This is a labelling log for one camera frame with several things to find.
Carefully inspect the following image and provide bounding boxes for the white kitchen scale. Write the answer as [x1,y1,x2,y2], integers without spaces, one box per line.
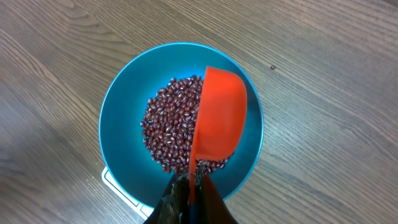
[101,167,154,220]

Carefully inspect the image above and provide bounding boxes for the blue bowl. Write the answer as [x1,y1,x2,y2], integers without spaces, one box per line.
[98,42,264,207]

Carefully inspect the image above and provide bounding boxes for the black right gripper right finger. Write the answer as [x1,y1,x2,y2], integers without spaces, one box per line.
[196,175,238,224]

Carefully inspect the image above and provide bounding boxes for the red scoop blue handle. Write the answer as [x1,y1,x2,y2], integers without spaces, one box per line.
[188,67,248,223]

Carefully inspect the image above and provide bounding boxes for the red beans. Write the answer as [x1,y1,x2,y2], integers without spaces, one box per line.
[140,75,234,175]

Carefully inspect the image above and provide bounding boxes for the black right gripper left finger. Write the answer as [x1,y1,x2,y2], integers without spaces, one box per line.
[144,172,190,224]

